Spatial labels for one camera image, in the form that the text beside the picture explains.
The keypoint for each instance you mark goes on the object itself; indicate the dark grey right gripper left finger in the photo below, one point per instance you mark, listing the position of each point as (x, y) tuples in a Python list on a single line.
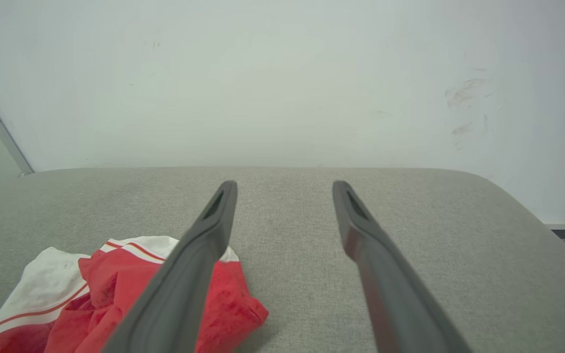
[(179, 289)]

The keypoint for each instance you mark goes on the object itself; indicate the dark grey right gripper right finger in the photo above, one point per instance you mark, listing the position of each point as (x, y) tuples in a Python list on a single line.
[(400, 299)]

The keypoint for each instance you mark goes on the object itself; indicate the red and white shirt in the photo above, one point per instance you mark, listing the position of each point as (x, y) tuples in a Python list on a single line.
[(111, 289)]

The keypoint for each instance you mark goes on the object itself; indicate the grey metal door frame strip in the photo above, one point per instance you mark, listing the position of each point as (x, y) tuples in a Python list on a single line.
[(12, 148)]

